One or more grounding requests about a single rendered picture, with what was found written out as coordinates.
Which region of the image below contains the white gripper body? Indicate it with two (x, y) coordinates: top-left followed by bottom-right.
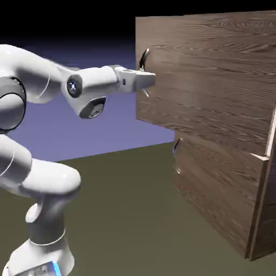
(135, 71), (156, 93)

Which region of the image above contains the curved metal door handle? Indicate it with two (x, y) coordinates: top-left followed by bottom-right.
(137, 48), (151, 98)
(172, 138), (182, 175)

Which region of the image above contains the large wood cabinet door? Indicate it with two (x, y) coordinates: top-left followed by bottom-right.
(135, 10), (276, 161)

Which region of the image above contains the small wood cabinet door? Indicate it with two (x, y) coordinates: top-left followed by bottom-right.
(171, 132), (270, 259)

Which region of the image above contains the dark wood cabinet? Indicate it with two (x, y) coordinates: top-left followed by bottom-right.
(135, 10), (276, 262)

